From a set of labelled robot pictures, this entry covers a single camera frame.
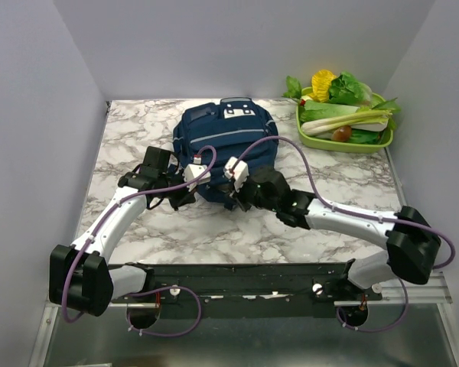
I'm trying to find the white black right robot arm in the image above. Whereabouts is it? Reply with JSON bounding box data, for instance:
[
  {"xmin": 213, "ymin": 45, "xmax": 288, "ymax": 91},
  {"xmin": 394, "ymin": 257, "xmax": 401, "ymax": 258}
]
[{"xmin": 224, "ymin": 162, "xmax": 441, "ymax": 300}]

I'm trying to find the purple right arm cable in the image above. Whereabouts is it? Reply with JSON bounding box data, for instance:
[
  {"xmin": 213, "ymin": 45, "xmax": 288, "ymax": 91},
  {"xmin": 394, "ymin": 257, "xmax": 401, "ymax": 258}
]
[{"xmin": 229, "ymin": 136, "xmax": 457, "ymax": 333}]

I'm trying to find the brown toy mushroom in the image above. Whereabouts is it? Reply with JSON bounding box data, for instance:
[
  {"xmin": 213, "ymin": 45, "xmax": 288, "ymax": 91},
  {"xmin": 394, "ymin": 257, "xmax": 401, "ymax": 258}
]
[{"xmin": 331, "ymin": 125, "xmax": 353, "ymax": 142}]

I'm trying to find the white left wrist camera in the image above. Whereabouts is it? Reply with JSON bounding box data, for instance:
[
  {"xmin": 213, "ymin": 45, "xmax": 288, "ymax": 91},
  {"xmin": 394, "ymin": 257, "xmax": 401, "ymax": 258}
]
[{"xmin": 183, "ymin": 154, "xmax": 211, "ymax": 191}]

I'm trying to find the green toy lettuce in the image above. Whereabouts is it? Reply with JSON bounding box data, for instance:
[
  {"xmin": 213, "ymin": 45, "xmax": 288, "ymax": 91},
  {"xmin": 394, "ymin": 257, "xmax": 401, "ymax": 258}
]
[{"xmin": 328, "ymin": 72, "xmax": 373, "ymax": 106}]

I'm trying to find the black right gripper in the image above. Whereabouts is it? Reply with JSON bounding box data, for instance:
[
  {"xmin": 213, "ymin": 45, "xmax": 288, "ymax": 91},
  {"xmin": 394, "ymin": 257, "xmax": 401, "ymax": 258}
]
[{"xmin": 224, "ymin": 174, "xmax": 278, "ymax": 213}]

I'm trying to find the green vegetable tray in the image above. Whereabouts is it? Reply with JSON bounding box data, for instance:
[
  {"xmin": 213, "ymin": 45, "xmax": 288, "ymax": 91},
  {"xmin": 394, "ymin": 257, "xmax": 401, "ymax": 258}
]
[{"xmin": 296, "ymin": 83, "xmax": 400, "ymax": 153}]

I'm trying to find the yellow toy flower vegetable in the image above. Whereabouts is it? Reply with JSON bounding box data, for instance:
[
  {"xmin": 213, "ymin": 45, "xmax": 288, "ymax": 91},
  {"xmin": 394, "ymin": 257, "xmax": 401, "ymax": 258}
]
[{"xmin": 311, "ymin": 70, "xmax": 337, "ymax": 102}]

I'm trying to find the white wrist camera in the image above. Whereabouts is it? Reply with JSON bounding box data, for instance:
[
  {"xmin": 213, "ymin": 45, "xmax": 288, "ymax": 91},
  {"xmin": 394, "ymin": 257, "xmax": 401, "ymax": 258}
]
[
  {"xmin": 223, "ymin": 157, "xmax": 249, "ymax": 192},
  {"xmin": 183, "ymin": 154, "xmax": 211, "ymax": 191}
]

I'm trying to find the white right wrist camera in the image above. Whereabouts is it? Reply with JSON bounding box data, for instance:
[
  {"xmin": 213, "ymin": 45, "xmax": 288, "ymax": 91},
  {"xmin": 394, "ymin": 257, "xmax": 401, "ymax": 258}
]
[{"xmin": 223, "ymin": 157, "xmax": 249, "ymax": 192}]

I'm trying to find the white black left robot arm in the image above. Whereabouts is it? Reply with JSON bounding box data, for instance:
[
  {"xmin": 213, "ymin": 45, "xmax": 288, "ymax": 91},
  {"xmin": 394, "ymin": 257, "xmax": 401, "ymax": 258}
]
[{"xmin": 49, "ymin": 147, "xmax": 195, "ymax": 317}]

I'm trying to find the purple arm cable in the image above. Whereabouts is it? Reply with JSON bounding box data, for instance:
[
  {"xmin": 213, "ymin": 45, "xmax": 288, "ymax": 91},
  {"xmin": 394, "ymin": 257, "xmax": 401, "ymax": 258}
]
[
  {"xmin": 229, "ymin": 136, "xmax": 457, "ymax": 333},
  {"xmin": 60, "ymin": 145, "xmax": 218, "ymax": 338}
]

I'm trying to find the navy blue student backpack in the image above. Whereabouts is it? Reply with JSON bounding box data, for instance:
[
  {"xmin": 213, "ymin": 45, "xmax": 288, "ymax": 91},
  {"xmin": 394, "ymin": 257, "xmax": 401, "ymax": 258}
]
[{"xmin": 172, "ymin": 97, "xmax": 278, "ymax": 210}]

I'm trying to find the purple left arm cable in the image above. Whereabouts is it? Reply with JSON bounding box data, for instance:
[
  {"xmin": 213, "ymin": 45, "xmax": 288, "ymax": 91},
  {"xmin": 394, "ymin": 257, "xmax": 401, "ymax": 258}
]
[{"xmin": 60, "ymin": 145, "xmax": 218, "ymax": 338}]

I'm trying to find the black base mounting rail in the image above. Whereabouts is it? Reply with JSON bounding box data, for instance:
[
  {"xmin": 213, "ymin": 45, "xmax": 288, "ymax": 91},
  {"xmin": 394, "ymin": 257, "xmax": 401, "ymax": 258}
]
[{"xmin": 110, "ymin": 261, "xmax": 406, "ymax": 320}]

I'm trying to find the toy celery stalk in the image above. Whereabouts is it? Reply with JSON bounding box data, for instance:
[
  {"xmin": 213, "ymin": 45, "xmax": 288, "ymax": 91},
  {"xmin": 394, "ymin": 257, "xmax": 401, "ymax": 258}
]
[{"xmin": 301, "ymin": 110, "xmax": 392, "ymax": 136}]

